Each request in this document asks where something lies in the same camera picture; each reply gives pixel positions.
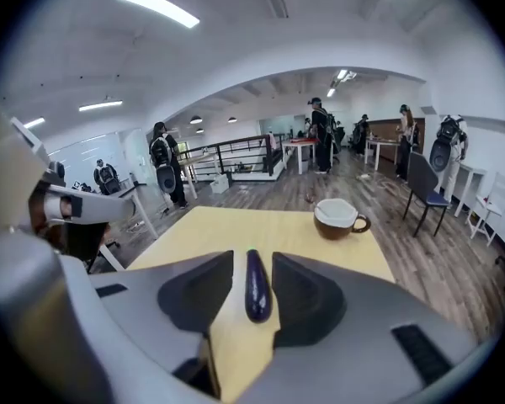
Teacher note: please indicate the pink cloth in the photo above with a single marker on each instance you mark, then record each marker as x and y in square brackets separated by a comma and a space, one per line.
[273, 142]

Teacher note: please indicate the wooden table with white legs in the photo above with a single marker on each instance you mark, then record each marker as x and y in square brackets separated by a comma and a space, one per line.
[198, 160]

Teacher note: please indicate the purple eggplant with green stem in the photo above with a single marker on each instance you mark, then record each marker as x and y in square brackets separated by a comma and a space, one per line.
[258, 288]

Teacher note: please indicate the brown cup with white top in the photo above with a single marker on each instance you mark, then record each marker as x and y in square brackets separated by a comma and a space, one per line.
[334, 225]

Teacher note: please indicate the ceiling strip light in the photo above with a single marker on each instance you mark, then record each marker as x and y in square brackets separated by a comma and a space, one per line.
[34, 123]
[155, 4]
[101, 105]

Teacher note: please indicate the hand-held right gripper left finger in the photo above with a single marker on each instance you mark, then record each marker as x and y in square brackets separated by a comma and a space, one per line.
[143, 309]

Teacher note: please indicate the black metal railing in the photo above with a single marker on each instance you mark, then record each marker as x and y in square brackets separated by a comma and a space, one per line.
[235, 150]

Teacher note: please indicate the dark chair with blue seat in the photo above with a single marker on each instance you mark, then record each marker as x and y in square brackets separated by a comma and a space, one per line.
[425, 183]

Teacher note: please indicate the brown wooden counter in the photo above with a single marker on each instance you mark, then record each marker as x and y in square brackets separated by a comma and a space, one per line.
[389, 150]

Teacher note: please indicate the white slatted chair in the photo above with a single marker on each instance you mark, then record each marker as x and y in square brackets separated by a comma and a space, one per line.
[494, 200]

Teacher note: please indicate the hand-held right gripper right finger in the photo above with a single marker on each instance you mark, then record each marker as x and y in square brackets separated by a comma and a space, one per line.
[362, 335]

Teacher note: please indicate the white table with wooden top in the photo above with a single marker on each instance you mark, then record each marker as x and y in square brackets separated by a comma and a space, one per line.
[299, 143]

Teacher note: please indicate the grey desk with white legs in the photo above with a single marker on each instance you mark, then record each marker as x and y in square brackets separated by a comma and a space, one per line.
[130, 196]

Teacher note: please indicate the white wall desk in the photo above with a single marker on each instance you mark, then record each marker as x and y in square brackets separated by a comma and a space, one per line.
[471, 173]

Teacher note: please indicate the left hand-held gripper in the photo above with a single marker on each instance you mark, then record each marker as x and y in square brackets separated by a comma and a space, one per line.
[12, 175]

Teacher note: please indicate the white storage box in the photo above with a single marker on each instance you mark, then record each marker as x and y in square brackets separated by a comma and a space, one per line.
[221, 183]

